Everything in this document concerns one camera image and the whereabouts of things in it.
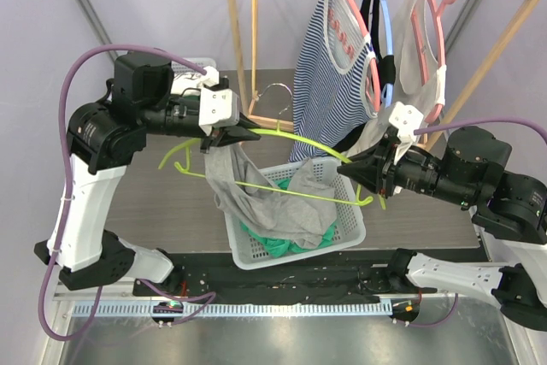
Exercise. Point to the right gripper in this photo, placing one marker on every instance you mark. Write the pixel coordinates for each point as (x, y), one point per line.
(382, 173)

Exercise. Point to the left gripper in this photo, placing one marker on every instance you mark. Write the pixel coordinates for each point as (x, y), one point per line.
(243, 129)

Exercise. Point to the lime green hanger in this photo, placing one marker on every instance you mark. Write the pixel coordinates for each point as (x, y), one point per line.
(277, 153)

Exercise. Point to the grey tank top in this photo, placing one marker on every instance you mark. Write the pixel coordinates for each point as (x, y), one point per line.
(228, 169)

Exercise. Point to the green tank top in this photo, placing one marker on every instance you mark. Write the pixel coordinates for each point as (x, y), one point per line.
(299, 217)

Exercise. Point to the blue striped tank top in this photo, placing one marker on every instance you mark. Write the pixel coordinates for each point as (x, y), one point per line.
(327, 106)

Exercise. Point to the pink wavy hanger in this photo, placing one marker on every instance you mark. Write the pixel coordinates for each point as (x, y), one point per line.
(349, 46)

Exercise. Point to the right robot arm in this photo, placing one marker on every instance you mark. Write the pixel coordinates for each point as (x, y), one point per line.
(471, 174)

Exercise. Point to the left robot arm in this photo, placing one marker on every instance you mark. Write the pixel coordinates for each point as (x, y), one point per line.
(100, 141)

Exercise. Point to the light blue hanger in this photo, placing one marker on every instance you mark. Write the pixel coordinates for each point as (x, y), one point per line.
(383, 46)

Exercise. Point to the black tank top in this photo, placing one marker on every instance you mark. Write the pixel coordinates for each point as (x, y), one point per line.
(366, 10)

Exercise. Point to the white tank top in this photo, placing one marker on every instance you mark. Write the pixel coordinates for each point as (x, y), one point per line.
(407, 86)

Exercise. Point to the pink hanger right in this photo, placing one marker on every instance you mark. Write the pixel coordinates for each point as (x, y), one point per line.
(432, 66)

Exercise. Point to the white plastic basket centre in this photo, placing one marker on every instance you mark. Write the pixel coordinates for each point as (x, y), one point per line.
(350, 230)

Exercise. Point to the white folded cloth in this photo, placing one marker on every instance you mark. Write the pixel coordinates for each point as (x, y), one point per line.
(190, 84)

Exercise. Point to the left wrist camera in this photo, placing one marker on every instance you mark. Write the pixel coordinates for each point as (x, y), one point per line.
(218, 103)

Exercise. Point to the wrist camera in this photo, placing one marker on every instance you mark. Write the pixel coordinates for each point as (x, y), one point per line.
(406, 119)
(218, 103)

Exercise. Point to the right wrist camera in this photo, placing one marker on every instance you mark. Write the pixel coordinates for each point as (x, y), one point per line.
(406, 119)

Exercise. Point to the white cable duct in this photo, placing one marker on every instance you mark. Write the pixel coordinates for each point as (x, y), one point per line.
(165, 309)

